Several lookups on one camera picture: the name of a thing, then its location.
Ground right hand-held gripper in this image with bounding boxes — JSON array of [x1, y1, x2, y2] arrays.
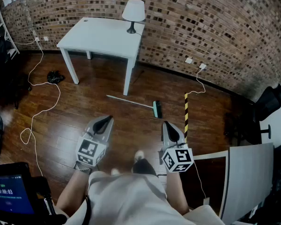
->
[[161, 120, 194, 173]]

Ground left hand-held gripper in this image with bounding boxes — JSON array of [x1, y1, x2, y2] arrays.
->
[[75, 115, 115, 167]]

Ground teal broom with grey handle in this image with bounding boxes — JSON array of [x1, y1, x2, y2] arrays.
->
[[106, 94, 163, 119]]

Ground person's left forearm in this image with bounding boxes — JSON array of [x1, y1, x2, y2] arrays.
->
[[56, 170, 90, 218]]

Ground person's right forearm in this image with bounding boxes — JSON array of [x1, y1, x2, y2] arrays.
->
[[165, 171, 191, 216]]

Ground yellow black striped floor tape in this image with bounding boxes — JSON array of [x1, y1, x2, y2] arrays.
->
[[184, 92, 189, 143]]

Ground person's right white shoe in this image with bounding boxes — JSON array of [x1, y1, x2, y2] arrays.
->
[[133, 150, 145, 164]]

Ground person's black trousers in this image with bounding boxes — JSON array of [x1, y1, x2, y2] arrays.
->
[[132, 158, 158, 177]]

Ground black plastic bag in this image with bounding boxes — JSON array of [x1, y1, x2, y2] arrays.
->
[[47, 70, 66, 84]]

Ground person's white shirt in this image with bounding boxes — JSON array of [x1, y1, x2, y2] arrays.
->
[[65, 171, 223, 225]]

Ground grey flat board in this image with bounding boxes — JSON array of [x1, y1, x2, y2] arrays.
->
[[219, 142, 274, 221]]

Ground white square table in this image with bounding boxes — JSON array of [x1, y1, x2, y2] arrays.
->
[[56, 17, 146, 96]]

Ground black office chair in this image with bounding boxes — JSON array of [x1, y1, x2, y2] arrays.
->
[[0, 40, 33, 110], [224, 83, 281, 147]]

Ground black tablet with blue screen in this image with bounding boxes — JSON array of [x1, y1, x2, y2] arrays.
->
[[0, 162, 36, 223]]

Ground white table lamp black base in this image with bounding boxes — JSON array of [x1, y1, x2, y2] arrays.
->
[[121, 0, 146, 34]]

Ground white metal shelf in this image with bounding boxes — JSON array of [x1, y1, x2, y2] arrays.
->
[[0, 0, 21, 60]]

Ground white furniture frame bar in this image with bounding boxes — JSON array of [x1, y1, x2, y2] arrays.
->
[[193, 150, 229, 161]]

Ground black wrist strap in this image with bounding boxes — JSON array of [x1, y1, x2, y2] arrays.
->
[[74, 161, 94, 174]]

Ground long white floor cable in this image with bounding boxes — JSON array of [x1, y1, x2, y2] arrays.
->
[[20, 37, 61, 177]]

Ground white charging cable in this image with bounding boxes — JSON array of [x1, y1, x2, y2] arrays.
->
[[186, 66, 208, 200]]

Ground black shoulder strap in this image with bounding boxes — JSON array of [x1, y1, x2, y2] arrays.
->
[[82, 195, 92, 225]]

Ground black device mount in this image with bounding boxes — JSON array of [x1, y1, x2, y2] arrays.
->
[[30, 176, 68, 225]]

